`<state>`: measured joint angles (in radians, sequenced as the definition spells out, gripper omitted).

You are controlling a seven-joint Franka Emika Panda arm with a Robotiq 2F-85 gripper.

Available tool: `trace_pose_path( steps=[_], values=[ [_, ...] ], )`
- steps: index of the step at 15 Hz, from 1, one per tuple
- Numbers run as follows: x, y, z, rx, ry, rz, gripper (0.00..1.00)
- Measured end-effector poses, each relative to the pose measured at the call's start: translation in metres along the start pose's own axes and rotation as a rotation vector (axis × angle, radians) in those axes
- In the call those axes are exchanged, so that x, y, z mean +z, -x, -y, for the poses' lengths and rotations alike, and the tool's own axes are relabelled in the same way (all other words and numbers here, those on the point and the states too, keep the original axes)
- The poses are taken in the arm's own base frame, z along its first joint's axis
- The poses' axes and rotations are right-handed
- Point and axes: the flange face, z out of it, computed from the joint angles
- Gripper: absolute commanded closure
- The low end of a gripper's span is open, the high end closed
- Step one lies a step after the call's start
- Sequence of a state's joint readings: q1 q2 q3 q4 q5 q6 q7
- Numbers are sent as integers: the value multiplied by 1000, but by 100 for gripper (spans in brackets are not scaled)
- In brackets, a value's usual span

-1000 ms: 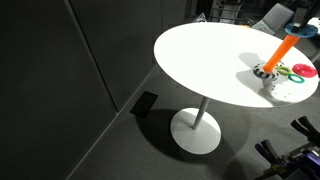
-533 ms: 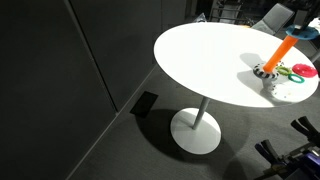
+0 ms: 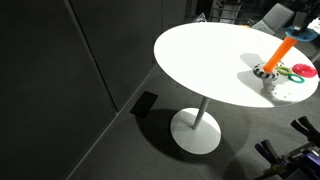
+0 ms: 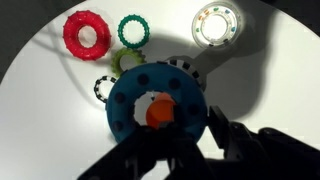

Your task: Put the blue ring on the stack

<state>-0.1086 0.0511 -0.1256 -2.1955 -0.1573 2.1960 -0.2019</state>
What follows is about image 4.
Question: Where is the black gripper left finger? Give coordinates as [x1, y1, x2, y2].
[76, 103, 214, 180]

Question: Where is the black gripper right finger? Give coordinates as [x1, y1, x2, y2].
[208, 105, 320, 180]

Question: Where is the blue ring with dark dots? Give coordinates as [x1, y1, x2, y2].
[105, 62, 210, 147]

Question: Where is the orange cone post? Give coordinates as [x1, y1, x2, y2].
[145, 92, 176, 130]

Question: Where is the small black white ring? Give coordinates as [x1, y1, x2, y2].
[93, 74, 118, 104]

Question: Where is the large black white striped ring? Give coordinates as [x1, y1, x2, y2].
[156, 55, 208, 93]

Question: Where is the lime green toothed ring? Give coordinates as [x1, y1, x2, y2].
[110, 47, 147, 80]

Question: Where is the clear ring with coloured beads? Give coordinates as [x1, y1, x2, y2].
[191, 1, 244, 51]

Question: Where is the dark green toothed ring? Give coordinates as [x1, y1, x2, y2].
[117, 13, 151, 50]

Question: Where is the red ribbed ring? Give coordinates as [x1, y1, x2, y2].
[62, 9, 112, 62]

